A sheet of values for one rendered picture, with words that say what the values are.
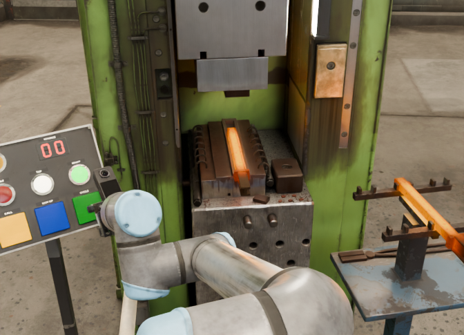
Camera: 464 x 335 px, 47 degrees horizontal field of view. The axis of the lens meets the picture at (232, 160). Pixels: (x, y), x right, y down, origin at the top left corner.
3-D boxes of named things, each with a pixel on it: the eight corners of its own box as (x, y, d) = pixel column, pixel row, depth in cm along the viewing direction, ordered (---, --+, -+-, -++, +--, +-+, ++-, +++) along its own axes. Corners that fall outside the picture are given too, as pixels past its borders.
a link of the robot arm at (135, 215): (122, 244, 103) (114, 193, 103) (108, 241, 114) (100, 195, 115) (168, 235, 107) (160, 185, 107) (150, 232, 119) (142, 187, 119)
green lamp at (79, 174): (88, 183, 148) (86, 170, 146) (71, 184, 147) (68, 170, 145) (90, 177, 151) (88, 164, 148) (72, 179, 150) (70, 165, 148)
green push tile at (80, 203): (106, 217, 149) (98, 190, 149) (79, 225, 146) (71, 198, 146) (105, 217, 151) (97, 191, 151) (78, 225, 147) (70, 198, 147)
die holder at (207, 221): (306, 310, 188) (314, 202, 166) (197, 319, 185) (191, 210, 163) (278, 219, 237) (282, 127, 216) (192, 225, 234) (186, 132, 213)
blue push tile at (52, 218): (70, 227, 145) (63, 201, 145) (42, 236, 142) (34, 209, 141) (69, 227, 147) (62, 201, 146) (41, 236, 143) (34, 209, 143)
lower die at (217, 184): (265, 195, 171) (265, 171, 167) (201, 198, 169) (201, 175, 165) (248, 137, 207) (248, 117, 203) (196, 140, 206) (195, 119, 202)
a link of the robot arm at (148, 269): (184, 294, 108) (174, 233, 108) (126, 308, 105) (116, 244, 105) (177, 286, 117) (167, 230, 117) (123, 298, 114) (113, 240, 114)
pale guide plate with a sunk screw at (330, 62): (342, 97, 170) (347, 44, 162) (314, 99, 170) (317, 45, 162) (340, 94, 172) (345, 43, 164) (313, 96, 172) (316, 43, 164)
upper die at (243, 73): (267, 89, 154) (268, 56, 149) (197, 92, 152) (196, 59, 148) (248, 47, 191) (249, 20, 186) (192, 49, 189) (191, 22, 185)
